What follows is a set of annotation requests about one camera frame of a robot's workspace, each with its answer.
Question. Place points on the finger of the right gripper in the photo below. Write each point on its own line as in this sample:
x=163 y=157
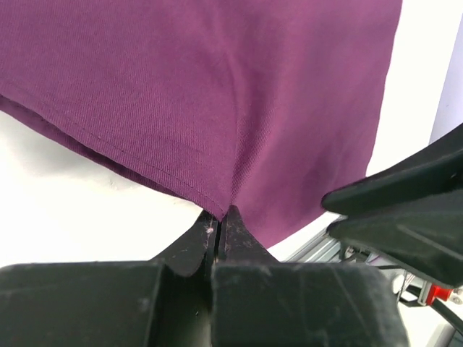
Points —
x=435 y=169
x=424 y=236

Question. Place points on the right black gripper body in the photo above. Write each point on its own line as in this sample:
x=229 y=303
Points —
x=415 y=292

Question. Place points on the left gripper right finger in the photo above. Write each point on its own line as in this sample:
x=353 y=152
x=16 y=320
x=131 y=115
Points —
x=259 y=301

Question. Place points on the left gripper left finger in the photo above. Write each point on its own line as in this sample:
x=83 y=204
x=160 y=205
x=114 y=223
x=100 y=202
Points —
x=159 y=302

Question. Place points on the purple surgical drape cloth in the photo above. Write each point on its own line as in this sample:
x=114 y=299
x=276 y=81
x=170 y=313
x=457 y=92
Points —
x=264 y=105

